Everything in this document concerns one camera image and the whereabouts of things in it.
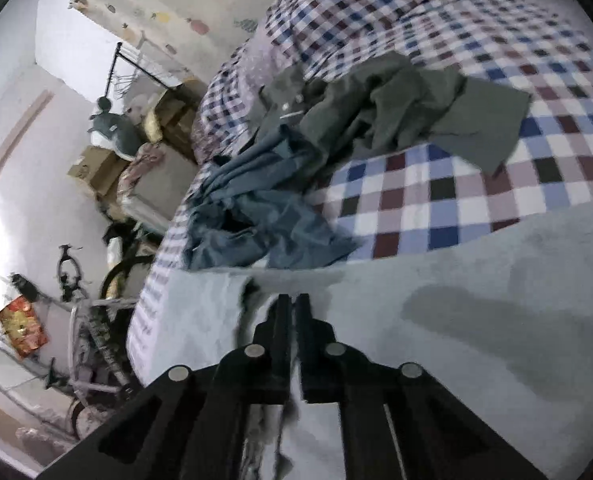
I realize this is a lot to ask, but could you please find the light blue garment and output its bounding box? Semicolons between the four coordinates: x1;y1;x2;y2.
128;203;593;479

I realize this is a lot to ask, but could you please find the black clothes rack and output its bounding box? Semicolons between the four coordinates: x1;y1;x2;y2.
103;39;189;98

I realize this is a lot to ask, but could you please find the bicycle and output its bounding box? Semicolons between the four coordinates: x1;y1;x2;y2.
0;244;154;442

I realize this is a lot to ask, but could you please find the red festive poster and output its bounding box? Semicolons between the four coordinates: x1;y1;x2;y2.
0;295;48;359

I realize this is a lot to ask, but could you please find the dark blue garment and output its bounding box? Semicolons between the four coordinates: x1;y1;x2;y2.
182;125;358;271

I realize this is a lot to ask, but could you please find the cardboard box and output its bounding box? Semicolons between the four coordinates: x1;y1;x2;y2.
68;145;128;197

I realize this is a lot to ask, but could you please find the grey plush toy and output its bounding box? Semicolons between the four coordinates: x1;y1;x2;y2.
87;96;144;162

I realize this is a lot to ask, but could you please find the checkered bed sheet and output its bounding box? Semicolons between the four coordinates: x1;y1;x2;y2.
127;0;593;382

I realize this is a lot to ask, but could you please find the olive green garment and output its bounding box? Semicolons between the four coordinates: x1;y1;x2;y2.
246;52;531;174

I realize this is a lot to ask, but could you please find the pineapple print curtain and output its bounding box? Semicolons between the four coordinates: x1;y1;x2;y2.
70;0;274;81

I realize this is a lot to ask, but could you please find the checkered quilt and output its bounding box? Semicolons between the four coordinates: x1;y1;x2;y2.
191;0;558;162

